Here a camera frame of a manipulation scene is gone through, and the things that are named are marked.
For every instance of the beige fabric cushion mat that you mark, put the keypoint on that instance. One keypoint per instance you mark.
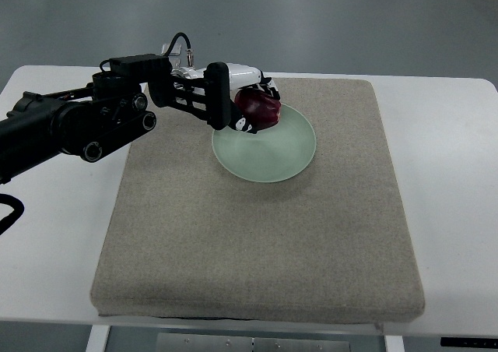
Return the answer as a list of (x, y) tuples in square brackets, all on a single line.
[(331, 245)]

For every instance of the light green plate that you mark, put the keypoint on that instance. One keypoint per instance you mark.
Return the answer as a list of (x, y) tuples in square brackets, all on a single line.
[(271, 155)]

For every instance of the lower silver floor socket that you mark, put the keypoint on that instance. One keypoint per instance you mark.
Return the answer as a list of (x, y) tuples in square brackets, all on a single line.
[(175, 62)]

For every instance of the upper silver floor socket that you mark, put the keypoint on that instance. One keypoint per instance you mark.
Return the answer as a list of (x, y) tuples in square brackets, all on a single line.
[(171, 49)]

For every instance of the white left table leg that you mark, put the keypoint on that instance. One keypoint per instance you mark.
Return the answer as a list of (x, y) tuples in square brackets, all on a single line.
[(98, 338)]

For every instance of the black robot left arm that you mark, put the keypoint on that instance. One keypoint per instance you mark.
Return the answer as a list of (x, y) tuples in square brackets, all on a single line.
[(89, 122)]

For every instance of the dark red apple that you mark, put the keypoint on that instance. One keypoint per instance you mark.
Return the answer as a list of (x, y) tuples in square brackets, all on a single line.
[(259, 109)]

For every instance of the white table leg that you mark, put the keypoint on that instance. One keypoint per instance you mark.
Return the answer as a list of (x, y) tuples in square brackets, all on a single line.
[(98, 338), (394, 344)]

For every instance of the silver floor socket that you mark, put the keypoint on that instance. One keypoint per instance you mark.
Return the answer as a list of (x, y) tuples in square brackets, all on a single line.
[(175, 62), (171, 49)]

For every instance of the grey metal table crossbar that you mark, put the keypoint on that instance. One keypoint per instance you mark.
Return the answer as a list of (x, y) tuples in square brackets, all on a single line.
[(192, 342)]

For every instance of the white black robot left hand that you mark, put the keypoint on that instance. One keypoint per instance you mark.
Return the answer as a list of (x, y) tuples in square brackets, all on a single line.
[(246, 77)]

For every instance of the white right table leg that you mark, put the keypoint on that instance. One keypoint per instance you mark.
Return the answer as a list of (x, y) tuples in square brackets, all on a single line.
[(394, 344)]

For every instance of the black table control panel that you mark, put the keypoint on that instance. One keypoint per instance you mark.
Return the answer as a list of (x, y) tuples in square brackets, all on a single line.
[(489, 343)]

